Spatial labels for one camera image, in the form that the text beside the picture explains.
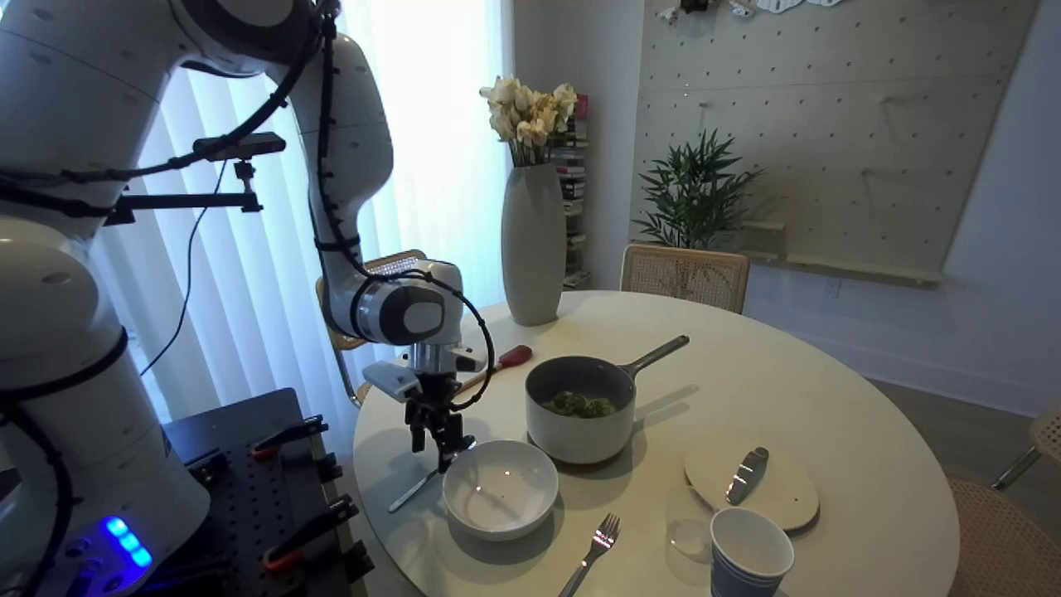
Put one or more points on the black camera on stand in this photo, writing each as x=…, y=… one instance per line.
x=237, y=146

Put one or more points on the wooden planter box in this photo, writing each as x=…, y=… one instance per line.
x=765, y=238

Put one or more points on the beige wall pegboard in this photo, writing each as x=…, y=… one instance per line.
x=841, y=120

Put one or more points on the green potted plant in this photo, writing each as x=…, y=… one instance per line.
x=693, y=186

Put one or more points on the white wall ornaments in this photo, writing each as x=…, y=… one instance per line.
x=752, y=8

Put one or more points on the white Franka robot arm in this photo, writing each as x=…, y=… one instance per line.
x=68, y=332

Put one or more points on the metal butter knife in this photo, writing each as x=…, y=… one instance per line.
x=747, y=472

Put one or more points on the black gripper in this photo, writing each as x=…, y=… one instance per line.
x=432, y=399

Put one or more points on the clear round glass disc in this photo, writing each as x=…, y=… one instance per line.
x=690, y=539

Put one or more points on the black clamp with orange grip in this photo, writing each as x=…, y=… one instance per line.
x=285, y=440
x=311, y=533

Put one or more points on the green food in saucepan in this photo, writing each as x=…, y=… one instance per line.
x=583, y=404

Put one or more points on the white sheer curtain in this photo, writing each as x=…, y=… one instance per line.
x=443, y=144

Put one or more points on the white ceramic bowl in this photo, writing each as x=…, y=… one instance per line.
x=498, y=492

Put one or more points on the tall ribbed white vase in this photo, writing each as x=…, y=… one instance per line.
x=533, y=248

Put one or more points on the cream flower bouquet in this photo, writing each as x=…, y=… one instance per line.
x=533, y=116

